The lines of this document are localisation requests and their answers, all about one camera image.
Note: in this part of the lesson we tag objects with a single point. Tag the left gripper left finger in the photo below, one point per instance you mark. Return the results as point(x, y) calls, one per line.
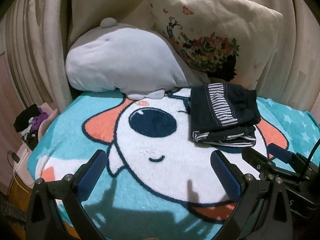
point(43, 217)

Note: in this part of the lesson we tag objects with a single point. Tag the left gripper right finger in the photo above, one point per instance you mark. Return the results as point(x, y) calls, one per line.
point(262, 206)

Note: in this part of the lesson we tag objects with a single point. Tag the striped navy patch pants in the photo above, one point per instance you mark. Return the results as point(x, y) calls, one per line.
point(224, 114)

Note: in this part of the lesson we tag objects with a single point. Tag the dark clothes pile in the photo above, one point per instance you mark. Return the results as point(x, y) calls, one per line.
point(27, 124)

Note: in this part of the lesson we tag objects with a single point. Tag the teal cartoon fleece blanket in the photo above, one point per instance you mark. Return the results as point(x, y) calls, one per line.
point(156, 183)

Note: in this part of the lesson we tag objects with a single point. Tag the grey whale plush pillow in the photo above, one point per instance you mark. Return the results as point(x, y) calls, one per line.
point(140, 63)

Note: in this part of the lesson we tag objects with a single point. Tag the cream floral cushion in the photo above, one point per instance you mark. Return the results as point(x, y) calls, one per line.
point(229, 40)

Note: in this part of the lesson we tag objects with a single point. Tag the beige flower curtain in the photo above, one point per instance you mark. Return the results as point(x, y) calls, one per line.
point(36, 34)

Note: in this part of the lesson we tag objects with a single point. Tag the white charger with cable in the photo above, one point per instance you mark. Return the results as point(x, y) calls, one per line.
point(20, 165)

